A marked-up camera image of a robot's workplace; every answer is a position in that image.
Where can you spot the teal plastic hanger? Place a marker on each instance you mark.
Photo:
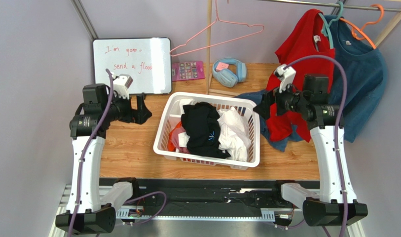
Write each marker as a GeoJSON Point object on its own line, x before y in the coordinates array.
{"type": "Point", "coordinates": [326, 32]}

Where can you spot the orange pink garment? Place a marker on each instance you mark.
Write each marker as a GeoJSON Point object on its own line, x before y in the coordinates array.
{"type": "Point", "coordinates": [178, 140]}

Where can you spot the black garment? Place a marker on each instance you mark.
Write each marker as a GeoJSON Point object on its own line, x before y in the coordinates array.
{"type": "Point", "coordinates": [200, 122]}

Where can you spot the metal clothes rail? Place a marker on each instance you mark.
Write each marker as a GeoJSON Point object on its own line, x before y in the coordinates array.
{"type": "Point", "coordinates": [332, 5]}

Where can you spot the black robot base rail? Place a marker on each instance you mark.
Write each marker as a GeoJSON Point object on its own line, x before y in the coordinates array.
{"type": "Point", "coordinates": [209, 198]}

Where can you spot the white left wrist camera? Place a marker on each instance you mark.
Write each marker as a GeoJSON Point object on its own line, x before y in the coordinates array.
{"type": "Point", "coordinates": [121, 84]}

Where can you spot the red t shirt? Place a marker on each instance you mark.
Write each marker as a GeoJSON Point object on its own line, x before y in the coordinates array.
{"type": "Point", "coordinates": [306, 39]}

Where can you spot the pink wire hanger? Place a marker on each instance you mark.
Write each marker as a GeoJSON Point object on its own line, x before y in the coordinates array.
{"type": "Point", "coordinates": [219, 31]}

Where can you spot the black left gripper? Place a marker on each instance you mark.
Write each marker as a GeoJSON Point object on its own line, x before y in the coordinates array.
{"type": "Point", "coordinates": [138, 116]}

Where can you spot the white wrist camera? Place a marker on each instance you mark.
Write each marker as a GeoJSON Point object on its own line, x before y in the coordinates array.
{"type": "Point", "coordinates": [121, 84]}
{"type": "Point", "coordinates": [286, 75]}

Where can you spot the white plastic laundry basket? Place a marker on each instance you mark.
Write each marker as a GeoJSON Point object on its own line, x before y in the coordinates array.
{"type": "Point", "coordinates": [171, 116]}

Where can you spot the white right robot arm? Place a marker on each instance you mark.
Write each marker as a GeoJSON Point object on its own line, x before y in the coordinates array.
{"type": "Point", "coordinates": [336, 200]}

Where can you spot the white garment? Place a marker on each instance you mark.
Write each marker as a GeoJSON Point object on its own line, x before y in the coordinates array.
{"type": "Point", "coordinates": [234, 136]}

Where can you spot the light blue headphones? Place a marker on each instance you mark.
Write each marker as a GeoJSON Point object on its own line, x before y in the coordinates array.
{"type": "Point", "coordinates": [228, 78]}

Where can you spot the aluminium corner profile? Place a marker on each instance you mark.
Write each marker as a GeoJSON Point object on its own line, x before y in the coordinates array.
{"type": "Point", "coordinates": [85, 19]}

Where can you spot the pink cube power adapter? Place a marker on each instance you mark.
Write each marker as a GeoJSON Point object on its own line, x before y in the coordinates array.
{"type": "Point", "coordinates": [221, 66]}

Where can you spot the white whiteboard with red writing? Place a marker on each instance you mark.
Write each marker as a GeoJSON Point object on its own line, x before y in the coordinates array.
{"type": "Point", "coordinates": [146, 60]}

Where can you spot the blue long sleeve shirt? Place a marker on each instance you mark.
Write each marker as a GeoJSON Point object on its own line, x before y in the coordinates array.
{"type": "Point", "coordinates": [366, 74]}

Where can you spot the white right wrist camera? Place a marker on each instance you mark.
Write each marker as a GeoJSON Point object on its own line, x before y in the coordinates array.
{"type": "Point", "coordinates": [286, 75]}

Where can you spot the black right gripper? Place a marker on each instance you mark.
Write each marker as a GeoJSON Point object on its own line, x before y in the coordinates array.
{"type": "Point", "coordinates": [273, 103]}

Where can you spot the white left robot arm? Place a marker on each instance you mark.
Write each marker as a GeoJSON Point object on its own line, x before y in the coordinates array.
{"type": "Point", "coordinates": [87, 212]}

